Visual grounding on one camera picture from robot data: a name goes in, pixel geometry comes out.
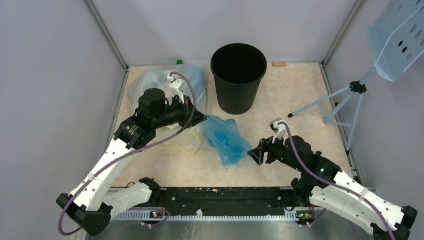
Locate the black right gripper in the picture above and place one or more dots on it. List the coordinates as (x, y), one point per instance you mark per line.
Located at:
(258, 153)

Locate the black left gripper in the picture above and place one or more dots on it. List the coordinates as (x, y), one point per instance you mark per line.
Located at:
(187, 108)

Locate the blue plastic trash bag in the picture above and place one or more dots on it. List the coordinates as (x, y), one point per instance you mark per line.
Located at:
(224, 136)

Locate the large translucent yellowish trash bag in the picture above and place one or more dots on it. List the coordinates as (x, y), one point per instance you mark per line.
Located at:
(189, 140)

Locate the black ribbed trash bin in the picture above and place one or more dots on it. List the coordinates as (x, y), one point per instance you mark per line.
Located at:
(238, 70)

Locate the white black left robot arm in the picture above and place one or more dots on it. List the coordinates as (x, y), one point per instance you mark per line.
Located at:
(89, 205)

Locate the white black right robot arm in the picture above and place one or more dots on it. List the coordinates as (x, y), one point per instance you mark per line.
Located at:
(324, 184)

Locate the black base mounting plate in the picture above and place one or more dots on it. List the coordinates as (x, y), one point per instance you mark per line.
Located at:
(228, 201)

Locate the small tan wooden block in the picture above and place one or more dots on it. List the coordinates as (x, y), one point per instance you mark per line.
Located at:
(279, 64)

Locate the perforated light blue metal panel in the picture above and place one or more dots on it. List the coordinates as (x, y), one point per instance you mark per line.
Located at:
(396, 39)

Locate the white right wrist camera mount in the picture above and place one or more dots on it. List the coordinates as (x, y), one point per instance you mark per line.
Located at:
(278, 126)

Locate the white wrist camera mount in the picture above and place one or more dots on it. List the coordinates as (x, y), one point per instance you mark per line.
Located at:
(278, 126)
(179, 86)

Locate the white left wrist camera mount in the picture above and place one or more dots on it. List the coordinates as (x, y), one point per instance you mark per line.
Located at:
(179, 86)

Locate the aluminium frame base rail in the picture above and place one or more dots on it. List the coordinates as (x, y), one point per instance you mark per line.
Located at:
(328, 226)

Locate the white toothed cable rail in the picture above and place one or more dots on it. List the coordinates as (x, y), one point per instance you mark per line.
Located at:
(152, 216)

